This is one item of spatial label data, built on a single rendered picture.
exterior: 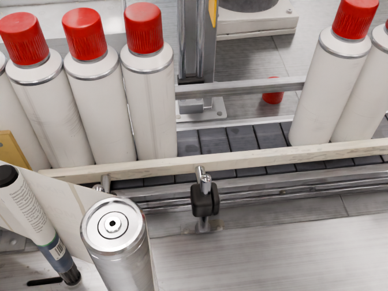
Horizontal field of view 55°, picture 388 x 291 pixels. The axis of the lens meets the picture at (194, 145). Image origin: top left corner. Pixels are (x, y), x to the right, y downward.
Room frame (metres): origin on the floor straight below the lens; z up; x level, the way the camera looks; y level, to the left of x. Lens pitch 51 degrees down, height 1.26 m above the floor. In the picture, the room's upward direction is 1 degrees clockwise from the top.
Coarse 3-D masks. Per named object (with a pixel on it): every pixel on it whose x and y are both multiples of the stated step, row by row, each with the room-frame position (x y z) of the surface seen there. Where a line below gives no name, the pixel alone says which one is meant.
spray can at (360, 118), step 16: (384, 32) 0.32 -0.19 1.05; (384, 48) 0.31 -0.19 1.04; (368, 64) 0.32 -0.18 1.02; (384, 64) 0.30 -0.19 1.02; (368, 80) 0.31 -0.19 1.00; (384, 80) 0.30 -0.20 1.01; (352, 96) 0.32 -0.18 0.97; (368, 96) 0.30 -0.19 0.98; (384, 96) 0.30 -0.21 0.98; (352, 112) 0.31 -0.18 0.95; (368, 112) 0.30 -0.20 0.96; (384, 112) 0.30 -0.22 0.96; (336, 128) 0.32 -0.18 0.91; (352, 128) 0.30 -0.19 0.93; (368, 128) 0.30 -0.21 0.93
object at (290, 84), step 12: (192, 84) 0.34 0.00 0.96; (204, 84) 0.34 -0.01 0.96; (216, 84) 0.34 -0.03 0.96; (228, 84) 0.34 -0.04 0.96; (240, 84) 0.34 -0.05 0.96; (252, 84) 0.34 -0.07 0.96; (264, 84) 0.34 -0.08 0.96; (276, 84) 0.34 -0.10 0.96; (288, 84) 0.34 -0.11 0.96; (300, 84) 0.35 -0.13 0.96; (180, 96) 0.33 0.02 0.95; (192, 96) 0.33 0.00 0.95; (204, 96) 0.33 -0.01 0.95; (216, 96) 0.33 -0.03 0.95
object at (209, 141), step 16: (208, 128) 0.34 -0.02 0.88; (224, 128) 0.34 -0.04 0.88; (240, 128) 0.34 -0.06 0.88; (256, 128) 0.34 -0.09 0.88; (272, 128) 0.34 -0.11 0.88; (288, 128) 0.34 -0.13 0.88; (384, 128) 0.35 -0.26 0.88; (192, 144) 0.31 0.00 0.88; (208, 144) 0.31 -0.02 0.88; (224, 144) 0.31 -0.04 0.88; (240, 144) 0.32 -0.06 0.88; (256, 144) 0.32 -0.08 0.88; (272, 144) 0.32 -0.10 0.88; (288, 144) 0.32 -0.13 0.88; (336, 160) 0.29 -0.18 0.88; (352, 160) 0.29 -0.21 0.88; (368, 160) 0.29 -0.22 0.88; (384, 160) 0.29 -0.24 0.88; (160, 176) 0.26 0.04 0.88; (176, 176) 0.26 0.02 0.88; (192, 176) 0.26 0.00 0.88; (224, 176) 0.26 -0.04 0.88; (240, 176) 0.27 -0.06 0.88
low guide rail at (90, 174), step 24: (336, 144) 0.29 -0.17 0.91; (360, 144) 0.29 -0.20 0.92; (384, 144) 0.29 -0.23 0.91; (72, 168) 0.25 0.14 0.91; (96, 168) 0.25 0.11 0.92; (120, 168) 0.25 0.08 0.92; (144, 168) 0.25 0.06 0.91; (168, 168) 0.25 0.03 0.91; (192, 168) 0.26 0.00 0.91; (216, 168) 0.26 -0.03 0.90; (240, 168) 0.27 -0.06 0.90
